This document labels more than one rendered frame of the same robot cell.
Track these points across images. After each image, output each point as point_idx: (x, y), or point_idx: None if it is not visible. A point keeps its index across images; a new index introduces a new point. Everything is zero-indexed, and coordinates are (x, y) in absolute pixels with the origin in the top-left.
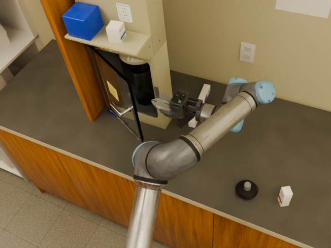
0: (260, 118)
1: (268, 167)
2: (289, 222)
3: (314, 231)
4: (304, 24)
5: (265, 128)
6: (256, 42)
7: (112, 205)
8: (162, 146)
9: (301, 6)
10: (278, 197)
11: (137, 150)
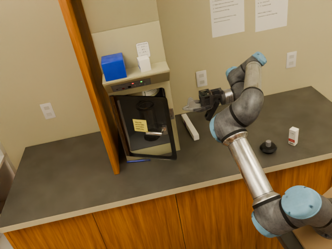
0: None
1: (265, 133)
2: (307, 149)
3: (324, 145)
4: (232, 41)
5: None
6: (206, 67)
7: None
8: (239, 98)
9: (227, 29)
10: (289, 140)
11: (214, 121)
